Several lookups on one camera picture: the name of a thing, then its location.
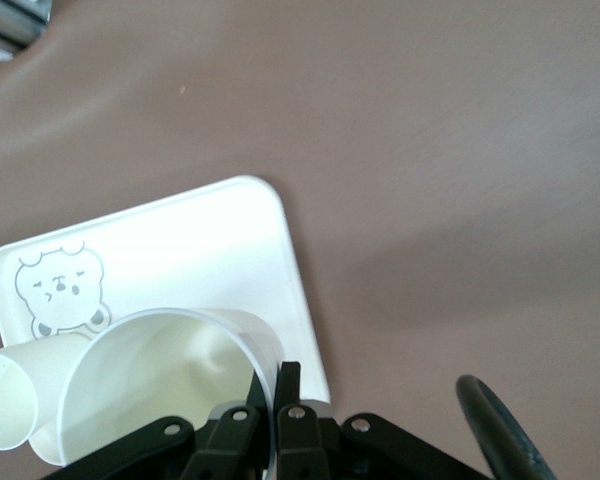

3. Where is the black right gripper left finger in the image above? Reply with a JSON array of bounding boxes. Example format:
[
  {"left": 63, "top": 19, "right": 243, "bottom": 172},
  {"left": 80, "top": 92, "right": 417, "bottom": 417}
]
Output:
[{"left": 42, "top": 369, "right": 271, "bottom": 480}]

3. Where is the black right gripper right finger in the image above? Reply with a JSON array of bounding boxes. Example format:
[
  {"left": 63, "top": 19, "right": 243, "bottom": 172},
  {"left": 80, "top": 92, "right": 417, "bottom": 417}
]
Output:
[{"left": 275, "top": 360, "right": 486, "bottom": 480}]

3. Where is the white plastic cup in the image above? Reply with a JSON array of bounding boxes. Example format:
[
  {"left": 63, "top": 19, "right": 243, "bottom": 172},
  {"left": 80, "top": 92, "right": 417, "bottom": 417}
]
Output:
[
  {"left": 0, "top": 333, "right": 89, "bottom": 451},
  {"left": 57, "top": 307, "right": 285, "bottom": 469}
]

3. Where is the white tray with bear print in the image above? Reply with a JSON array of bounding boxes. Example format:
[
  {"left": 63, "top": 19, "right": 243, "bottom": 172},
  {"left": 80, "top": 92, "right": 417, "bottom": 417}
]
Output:
[{"left": 0, "top": 174, "right": 331, "bottom": 406}]

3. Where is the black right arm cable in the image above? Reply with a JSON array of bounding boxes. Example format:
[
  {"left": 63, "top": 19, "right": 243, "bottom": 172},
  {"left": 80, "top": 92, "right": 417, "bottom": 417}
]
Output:
[{"left": 454, "top": 374, "right": 556, "bottom": 480}]

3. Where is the grey metal table bracket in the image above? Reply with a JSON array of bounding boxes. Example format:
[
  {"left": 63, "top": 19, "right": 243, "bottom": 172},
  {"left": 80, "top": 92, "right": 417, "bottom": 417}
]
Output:
[{"left": 0, "top": 0, "right": 56, "bottom": 64}]

